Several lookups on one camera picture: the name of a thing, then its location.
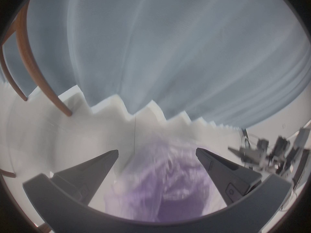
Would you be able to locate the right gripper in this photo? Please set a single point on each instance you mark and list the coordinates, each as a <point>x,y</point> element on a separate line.
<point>252,155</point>

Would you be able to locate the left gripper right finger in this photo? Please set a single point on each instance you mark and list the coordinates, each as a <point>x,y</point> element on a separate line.
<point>226,173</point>

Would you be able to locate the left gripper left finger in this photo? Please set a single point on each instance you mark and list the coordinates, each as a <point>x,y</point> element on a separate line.
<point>92,173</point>

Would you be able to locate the purple plastic bag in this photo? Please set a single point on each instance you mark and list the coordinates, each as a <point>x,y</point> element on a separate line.
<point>175,178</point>

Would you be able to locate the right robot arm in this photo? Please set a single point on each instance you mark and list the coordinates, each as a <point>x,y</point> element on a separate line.
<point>281,145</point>

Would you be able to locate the blue-green curtain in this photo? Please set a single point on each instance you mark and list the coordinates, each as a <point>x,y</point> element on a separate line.
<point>170,45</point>

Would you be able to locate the white wooden-legged chair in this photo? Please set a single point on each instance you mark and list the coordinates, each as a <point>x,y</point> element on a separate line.
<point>26,57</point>

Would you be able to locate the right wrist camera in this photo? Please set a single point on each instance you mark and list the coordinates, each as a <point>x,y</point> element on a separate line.
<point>262,144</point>

